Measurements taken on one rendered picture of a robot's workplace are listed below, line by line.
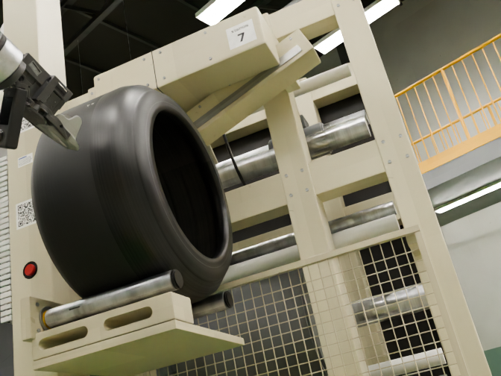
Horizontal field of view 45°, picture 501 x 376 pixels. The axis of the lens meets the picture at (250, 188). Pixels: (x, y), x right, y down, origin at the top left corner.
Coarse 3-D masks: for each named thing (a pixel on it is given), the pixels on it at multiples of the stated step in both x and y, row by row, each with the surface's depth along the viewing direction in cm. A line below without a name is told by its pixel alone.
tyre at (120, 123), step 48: (144, 96) 144; (48, 144) 137; (96, 144) 131; (144, 144) 133; (192, 144) 170; (48, 192) 132; (96, 192) 128; (144, 192) 128; (192, 192) 182; (48, 240) 133; (96, 240) 129; (144, 240) 128; (192, 240) 178; (96, 288) 135; (192, 288) 140
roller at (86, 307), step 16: (176, 272) 129; (128, 288) 131; (144, 288) 129; (160, 288) 128; (176, 288) 128; (64, 304) 137; (80, 304) 134; (96, 304) 133; (112, 304) 132; (48, 320) 136; (64, 320) 135
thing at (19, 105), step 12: (12, 96) 111; (24, 96) 111; (12, 108) 110; (24, 108) 112; (0, 120) 112; (12, 120) 110; (0, 132) 111; (12, 132) 110; (0, 144) 111; (12, 144) 111
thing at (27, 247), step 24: (24, 0) 188; (48, 0) 194; (24, 24) 184; (48, 24) 189; (24, 48) 181; (48, 48) 184; (48, 72) 179; (24, 144) 168; (24, 168) 165; (24, 192) 162; (24, 240) 156; (24, 264) 154; (48, 264) 151; (24, 288) 151; (48, 288) 148; (24, 360) 144
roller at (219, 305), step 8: (208, 296) 156; (216, 296) 153; (224, 296) 152; (192, 304) 155; (200, 304) 154; (208, 304) 153; (216, 304) 153; (224, 304) 152; (232, 304) 154; (192, 312) 154; (200, 312) 154; (208, 312) 154; (216, 312) 154
